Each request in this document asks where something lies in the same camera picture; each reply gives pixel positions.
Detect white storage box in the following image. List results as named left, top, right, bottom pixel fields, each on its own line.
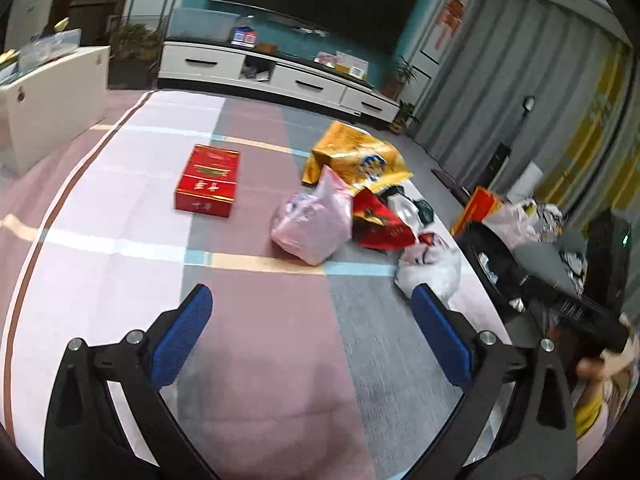
left=0, top=45, right=112, bottom=176

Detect white cylinder appliance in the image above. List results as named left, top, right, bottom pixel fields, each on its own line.
left=510, top=160, right=543, bottom=201

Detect yellow snack bag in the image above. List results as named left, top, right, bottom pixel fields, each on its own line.
left=301, top=121, right=415, bottom=196

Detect orange shopping bag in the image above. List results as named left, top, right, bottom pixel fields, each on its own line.
left=450, top=186, right=506, bottom=236

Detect yellow curtain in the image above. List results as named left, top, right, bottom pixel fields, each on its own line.
left=545, top=42, right=640, bottom=221

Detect potted plants in dark planter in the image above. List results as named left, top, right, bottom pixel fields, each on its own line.
left=107, top=22, right=161, bottom=61

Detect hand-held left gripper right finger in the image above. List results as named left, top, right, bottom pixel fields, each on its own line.
left=405, top=283, right=578, bottom=480

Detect upright vacuum cleaner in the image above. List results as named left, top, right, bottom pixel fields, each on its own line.
left=480, top=95, right=536, bottom=186

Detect pink plastic bag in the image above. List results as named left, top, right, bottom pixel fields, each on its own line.
left=270, top=165, right=355, bottom=267

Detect small potted plant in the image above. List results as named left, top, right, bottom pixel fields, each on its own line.
left=390, top=101, right=418, bottom=135

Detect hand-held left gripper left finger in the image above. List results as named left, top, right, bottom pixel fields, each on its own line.
left=42, top=284, right=213, bottom=480

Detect person's right hand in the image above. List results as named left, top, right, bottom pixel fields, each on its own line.
left=575, top=312, right=638, bottom=378

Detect black trash bin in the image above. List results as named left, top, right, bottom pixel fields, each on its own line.
left=457, top=222, right=531, bottom=326

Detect white desk calendar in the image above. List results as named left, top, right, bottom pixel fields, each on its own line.
left=335, top=51, right=370, bottom=78

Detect red cigarette box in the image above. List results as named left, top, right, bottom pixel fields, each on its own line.
left=173, top=144, right=242, bottom=219

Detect tall potted plant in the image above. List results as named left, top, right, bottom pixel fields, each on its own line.
left=382, top=57, right=418, bottom=101

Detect dark red floor mat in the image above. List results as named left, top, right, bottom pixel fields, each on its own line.
left=431, top=169, right=471, bottom=196

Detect plaid tablecloth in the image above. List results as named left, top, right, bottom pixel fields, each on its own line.
left=0, top=89, right=516, bottom=480

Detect white plastic bag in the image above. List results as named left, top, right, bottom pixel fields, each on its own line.
left=490, top=199, right=543, bottom=248
left=395, top=232, right=462, bottom=301

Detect black television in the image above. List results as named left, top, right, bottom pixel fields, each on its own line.
left=207, top=0, right=431, bottom=56

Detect red foil packet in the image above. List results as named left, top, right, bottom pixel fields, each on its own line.
left=352, top=187, right=417, bottom=251

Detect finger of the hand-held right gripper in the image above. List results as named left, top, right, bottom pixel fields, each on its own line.
left=502, top=267, right=556, bottom=313

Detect grey curtain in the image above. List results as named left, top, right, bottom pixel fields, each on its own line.
left=412, top=0, right=616, bottom=211

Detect white television cabinet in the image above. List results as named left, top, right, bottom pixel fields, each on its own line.
left=157, top=40, right=401, bottom=123

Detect glass fish tank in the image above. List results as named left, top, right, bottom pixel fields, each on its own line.
left=167, top=8, right=241, bottom=43

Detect black white packet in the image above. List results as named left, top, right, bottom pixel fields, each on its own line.
left=385, top=185, right=436, bottom=228

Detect clear plastic container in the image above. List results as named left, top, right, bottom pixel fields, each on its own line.
left=17, top=29, right=82, bottom=68

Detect pile of clothes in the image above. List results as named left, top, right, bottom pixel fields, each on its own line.
left=535, top=202, right=568, bottom=243

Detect red knot wall decoration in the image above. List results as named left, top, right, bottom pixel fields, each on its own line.
left=435, top=0, right=468, bottom=51

